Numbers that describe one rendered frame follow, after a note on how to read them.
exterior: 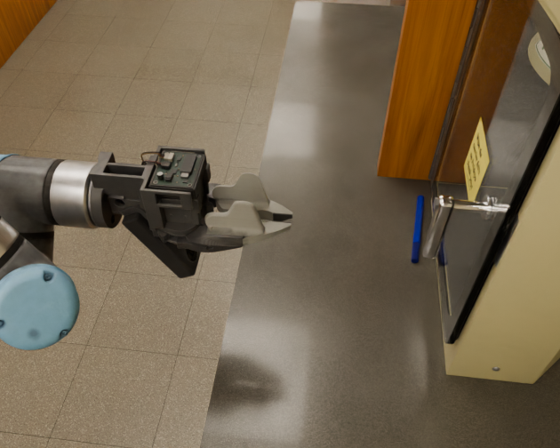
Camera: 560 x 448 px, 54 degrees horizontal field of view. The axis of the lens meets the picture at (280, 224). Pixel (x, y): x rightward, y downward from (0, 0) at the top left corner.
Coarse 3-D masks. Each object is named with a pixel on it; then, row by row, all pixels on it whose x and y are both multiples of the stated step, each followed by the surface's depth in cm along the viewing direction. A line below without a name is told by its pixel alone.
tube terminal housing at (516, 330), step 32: (544, 160) 45; (544, 192) 46; (544, 224) 49; (512, 256) 52; (544, 256) 52; (512, 288) 56; (544, 288) 56; (480, 320) 61; (512, 320) 60; (544, 320) 60; (448, 352) 71; (480, 352) 66; (512, 352) 65; (544, 352) 64
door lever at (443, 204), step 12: (444, 204) 55; (456, 204) 55; (468, 204) 55; (480, 204) 55; (432, 216) 58; (444, 216) 56; (432, 228) 58; (444, 228) 57; (432, 240) 59; (432, 252) 60
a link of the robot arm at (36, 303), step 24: (0, 216) 50; (0, 240) 47; (24, 240) 50; (0, 264) 47; (24, 264) 49; (48, 264) 50; (0, 288) 46; (24, 288) 46; (48, 288) 47; (72, 288) 49; (0, 312) 46; (24, 312) 47; (48, 312) 48; (72, 312) 49; (0, 336) 46; (24, 336) 47; (48, 336) 48
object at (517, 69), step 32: (512, 0) 54; (480, 32) 65; (512, 32) 53; (544, 32) 44; (480, 64) 64; (512, 64) 52; (544, 64) 44; (480, 96) 62; (512, 96) 51; (544, 96) 43; (512, 128) 50; (544, 128) 42; (448, 160) 76; (512, 160) 49; (448, 192) 74; (480, 192) 58; (512, 192) 48; (448, 224) 72; (480, 224) 57; (448, 256) 71; (480, 256) 56; (448, 288) 69; (448, 320) 67
